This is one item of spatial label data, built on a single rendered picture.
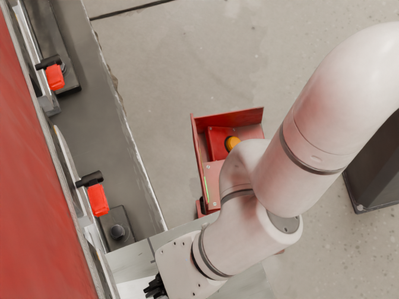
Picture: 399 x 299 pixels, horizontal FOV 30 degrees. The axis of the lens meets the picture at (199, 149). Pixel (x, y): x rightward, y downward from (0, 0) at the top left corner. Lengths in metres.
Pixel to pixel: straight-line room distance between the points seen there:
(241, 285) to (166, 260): 0.19
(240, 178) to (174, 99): 1.43
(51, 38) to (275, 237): 0.77
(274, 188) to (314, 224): 1.49
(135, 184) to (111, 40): 1.16
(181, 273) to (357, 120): 0.49
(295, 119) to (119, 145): 0.76
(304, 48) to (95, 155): 1.21
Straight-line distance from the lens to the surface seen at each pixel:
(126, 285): 1.32
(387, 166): 1.98
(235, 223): 1.03
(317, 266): 2.35
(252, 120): 1.66
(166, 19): 2.60
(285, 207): 0.91
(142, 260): 1.33
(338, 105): 0.75
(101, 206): 1.03
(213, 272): 1.09
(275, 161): 0.86
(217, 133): 1.65
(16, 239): 0.56
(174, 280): 1.17
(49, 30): 1.60
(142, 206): 1.48
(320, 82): 0.76
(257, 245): 1.02
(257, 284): 1.32
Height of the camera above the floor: 2.31
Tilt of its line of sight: 73 degrees down
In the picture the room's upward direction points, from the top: 5 degrees counter-clockwise
